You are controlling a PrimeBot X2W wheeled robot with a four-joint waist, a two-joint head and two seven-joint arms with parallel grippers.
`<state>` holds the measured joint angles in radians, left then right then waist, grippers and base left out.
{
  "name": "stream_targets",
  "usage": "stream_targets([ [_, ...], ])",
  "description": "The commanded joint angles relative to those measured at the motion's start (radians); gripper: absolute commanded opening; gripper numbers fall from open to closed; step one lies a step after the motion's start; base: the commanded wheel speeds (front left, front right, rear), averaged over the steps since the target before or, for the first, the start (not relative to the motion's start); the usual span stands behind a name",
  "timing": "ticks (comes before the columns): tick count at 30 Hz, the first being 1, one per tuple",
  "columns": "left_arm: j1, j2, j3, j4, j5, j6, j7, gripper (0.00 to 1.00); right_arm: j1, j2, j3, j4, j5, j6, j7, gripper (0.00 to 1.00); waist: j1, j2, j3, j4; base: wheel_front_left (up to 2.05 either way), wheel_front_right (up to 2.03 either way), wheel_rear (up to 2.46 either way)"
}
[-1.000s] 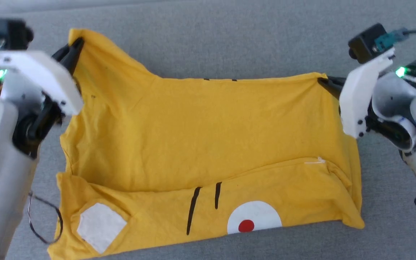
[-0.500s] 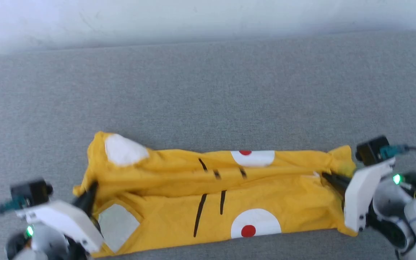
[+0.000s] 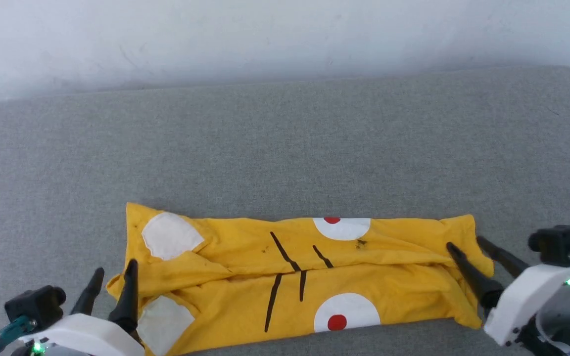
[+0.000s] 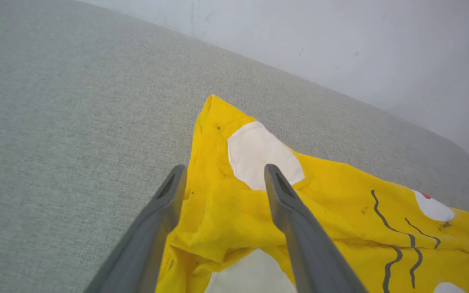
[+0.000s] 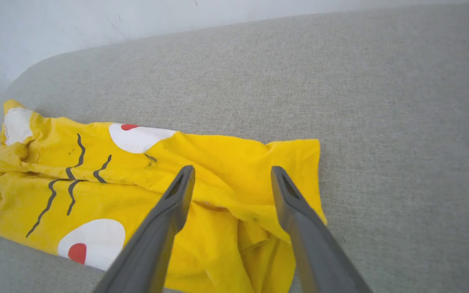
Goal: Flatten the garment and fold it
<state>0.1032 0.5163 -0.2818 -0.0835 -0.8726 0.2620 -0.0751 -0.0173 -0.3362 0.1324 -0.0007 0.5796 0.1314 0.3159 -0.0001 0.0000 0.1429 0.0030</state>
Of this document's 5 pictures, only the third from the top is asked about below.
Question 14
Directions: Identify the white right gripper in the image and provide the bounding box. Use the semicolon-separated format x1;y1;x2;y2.
446;236;570;348

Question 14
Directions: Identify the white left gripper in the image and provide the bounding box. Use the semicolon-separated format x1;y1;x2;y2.
18;259;145;356

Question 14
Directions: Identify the yellow printed garment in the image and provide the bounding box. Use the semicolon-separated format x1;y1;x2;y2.
105;202;495;356

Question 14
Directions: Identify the grey fabric sofa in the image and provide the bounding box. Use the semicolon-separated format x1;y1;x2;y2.
0;65;570;356

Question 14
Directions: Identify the teal left camera cable plug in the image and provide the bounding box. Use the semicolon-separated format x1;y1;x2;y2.
0;316;37;356

